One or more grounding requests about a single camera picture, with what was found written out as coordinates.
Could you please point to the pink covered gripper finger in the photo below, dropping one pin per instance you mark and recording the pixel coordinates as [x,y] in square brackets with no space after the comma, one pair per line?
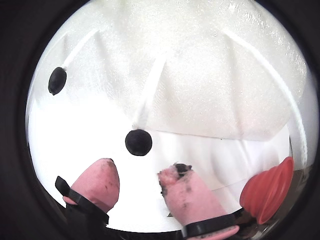
[98,185]
[190,197]

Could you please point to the dark blueberry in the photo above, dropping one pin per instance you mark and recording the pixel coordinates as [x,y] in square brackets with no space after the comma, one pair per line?
[138,142]
[57,80]

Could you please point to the red collapsible cup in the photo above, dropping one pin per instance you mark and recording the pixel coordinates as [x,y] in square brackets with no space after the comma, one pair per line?
[267,190]

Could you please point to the white paper sheet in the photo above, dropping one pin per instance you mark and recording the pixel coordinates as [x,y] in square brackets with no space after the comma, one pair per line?
[225,160]

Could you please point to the white foam board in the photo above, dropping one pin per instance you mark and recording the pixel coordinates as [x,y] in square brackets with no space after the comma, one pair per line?
[200,87]

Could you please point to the white backdrop panel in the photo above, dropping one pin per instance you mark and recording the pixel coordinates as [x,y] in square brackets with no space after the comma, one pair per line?
[309,112]

